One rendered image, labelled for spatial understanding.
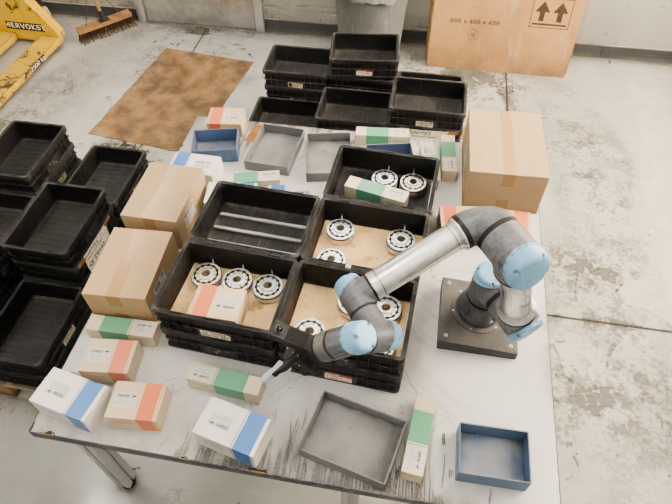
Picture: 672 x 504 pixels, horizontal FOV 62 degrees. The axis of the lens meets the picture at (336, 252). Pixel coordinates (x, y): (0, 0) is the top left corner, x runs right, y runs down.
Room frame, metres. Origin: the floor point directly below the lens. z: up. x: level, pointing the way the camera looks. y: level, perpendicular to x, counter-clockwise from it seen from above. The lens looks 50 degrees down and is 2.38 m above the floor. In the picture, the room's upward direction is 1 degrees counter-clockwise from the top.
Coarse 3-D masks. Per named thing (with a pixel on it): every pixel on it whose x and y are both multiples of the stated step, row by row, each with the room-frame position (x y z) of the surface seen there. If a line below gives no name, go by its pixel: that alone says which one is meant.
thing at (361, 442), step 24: (336, 408) 0.75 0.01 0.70; (360, 408) 0.74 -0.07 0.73; (312, 432) 0.67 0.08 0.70; (336, 432) 0.67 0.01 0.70; (360, 432) 0.67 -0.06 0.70; (384, 432) 0.67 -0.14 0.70; (312, 456) 0.59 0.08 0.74; (336, 456) 0.60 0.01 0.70; (360, 456) 0.59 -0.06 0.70; (384, 456) 0.59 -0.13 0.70; (360, 480) 0.53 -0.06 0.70; (384, 480) 0.52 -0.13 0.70
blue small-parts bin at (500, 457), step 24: (456, 432) 0.66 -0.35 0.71; (480, 432) 0.65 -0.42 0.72; (504, 432) 0.64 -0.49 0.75; (528, 432) 0.63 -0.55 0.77; (456, 456) 0.58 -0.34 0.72; (480, 456) 0.59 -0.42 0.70; (504, 456) 0.59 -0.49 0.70; (528, 456) 0.56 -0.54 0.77; (456, 480) 0.52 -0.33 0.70; (480, 480) 0.51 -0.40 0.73; (504, 480) 0.50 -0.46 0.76; (528, 480) 0.50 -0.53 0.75
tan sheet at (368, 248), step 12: (324, 228) 1.39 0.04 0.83; (360, 228) 1.39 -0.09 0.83; (372, 228) 1.39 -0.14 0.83; (324, 240) 1.34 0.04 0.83; (360, 240) 1.33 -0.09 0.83; (372, 240) 1.33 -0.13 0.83; (384, 240) 1.33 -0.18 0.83; (348, 252) 1.28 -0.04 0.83; (360, 252) 1.28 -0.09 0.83; (372, 252) 1.27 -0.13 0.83; (384, 252) 1.27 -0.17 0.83; (360, 264) 1.22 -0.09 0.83; (372, 264) 1.22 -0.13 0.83
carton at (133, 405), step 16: (128, 384) 0.81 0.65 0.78; (144, 384) 0.81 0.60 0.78; (160, 384) 0.80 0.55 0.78; (112, 400) 0.75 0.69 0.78; (128, 400) 0.75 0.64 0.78; (144, 400) 0.75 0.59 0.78; (160, 400) 0.75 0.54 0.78; (112, 416) 0.70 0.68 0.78; (128, 416) 0.70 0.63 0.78; (144, 416) 0.70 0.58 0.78; (160, 416) 0.71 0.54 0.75
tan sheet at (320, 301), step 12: (312, 288) 1.12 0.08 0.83; (324, 288) 1.12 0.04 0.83; (300, 300) 1.07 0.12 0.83; (312, 300) 1.07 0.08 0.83; (324, 300) 1.07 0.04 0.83; (336, 300) 1.07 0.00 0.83; (300, 312) 1.03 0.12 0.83; (312, 312) 1.02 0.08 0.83; (324, 312) 1.02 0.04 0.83; (336, 312) 1.02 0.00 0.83; (408, 312) 1.02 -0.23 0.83; (324, 324) 0.98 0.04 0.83; (336, 324) 0.98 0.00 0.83
